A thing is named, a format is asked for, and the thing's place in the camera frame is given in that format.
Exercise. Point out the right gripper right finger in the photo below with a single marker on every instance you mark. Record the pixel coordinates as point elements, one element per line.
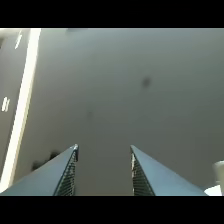
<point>156,178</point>

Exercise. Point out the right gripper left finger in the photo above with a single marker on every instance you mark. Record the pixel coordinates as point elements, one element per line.
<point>43,176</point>

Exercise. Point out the white garment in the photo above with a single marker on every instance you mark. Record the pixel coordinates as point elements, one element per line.
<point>218,173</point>

